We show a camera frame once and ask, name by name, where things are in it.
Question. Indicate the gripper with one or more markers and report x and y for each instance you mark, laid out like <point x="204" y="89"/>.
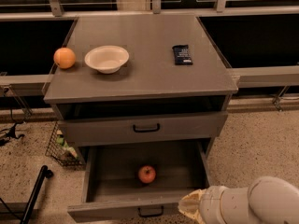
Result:
<point x="209" y="206"/>

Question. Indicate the grey drawer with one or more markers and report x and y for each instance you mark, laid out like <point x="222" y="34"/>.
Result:
<point x="112" y="189"/>
<point x="142" y="129"/>

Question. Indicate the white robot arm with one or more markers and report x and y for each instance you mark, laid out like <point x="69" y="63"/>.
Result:
<point x="267" y="200"/>

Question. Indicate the grey top drawer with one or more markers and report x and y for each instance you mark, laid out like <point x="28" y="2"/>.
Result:
<point x="142" y="129"/>

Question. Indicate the grey drawer cabinet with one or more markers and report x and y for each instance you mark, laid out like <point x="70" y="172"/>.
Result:
<point x="149" y="83"/>

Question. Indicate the red apple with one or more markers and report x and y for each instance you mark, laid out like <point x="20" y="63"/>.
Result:
<point x="146" y="174"/>

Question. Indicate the black pole stand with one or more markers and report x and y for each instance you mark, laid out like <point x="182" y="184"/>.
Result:
<point x="44" y="173"/>

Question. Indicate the dark blue snack bar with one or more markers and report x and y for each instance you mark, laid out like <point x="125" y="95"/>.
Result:
<point x="182" y="55"/>

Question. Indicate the white bowl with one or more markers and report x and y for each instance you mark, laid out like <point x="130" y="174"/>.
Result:
<point x="107" y="59"/>

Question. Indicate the orange fruit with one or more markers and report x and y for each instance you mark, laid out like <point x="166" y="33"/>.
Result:
<point x="64" y="58"/>

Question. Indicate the metal bracket on floor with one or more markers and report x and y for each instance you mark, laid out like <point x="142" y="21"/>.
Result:
<point x="277" y="98"/>

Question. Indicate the black wire basket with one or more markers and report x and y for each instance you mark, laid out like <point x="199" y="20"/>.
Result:
<point x="59" y="150"/>

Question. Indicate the black cable clamp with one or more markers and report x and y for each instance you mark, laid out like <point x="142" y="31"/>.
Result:
<point x="9" y="133"/>

